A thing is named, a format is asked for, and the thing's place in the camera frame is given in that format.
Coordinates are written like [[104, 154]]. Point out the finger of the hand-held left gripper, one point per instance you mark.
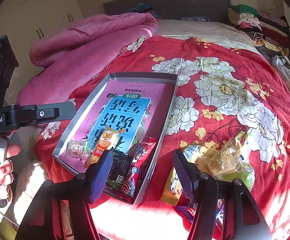
[[49, 113]]

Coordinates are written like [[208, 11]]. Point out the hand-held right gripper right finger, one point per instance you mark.
[[185, 177]]

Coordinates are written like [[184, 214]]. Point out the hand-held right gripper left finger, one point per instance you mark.
[[101, 177]]

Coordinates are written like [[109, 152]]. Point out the yellow snack packet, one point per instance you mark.
[[171, 187]]

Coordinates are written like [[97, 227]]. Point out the black snack packet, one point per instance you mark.
[[118, 167]]

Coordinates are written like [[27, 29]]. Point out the blue-white snack packet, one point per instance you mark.
[[192, 152]]

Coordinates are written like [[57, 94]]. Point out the blue cookie packet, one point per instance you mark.
[[187, 211]]

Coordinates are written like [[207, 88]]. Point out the long orange rice stick packet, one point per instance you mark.
[[102, 142]]

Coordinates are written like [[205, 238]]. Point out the clear candy packet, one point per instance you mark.
[[76, 150]]

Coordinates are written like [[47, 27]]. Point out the red cartoon snack packet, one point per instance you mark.
[[140, 170]]

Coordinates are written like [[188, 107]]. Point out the clear cake packet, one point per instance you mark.
[[222, 162]]

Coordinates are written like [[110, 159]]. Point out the green snack packet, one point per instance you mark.
[[245, 176]]

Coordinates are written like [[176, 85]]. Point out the grey box with pink print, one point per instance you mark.
[[125, 97]]

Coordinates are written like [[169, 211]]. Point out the person's left hand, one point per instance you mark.
[[8, 165]]

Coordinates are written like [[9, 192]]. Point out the red floral blanket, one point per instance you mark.
[[210, 120]]

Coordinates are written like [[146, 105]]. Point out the tan fleece clothing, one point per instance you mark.
[[29, 180]]

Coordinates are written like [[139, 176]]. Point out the pink quilt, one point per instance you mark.
[[84, 50]]

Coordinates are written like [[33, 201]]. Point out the white wardrobe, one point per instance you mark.
[[34, 12]]

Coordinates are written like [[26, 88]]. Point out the blue clothing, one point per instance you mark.
[[141, 8]]

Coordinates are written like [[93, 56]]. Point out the cream bed sheet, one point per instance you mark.
[[197, 31]]

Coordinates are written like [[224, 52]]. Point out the clear plastic bag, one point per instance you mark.
[[288, 72]]

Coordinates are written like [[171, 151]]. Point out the dark patterned cloth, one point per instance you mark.
[[195, 19]]

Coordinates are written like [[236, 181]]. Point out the grey headboard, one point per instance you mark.
[[172, 2]]

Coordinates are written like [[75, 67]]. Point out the pile of folded clothes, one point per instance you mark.
[[255, 22]]

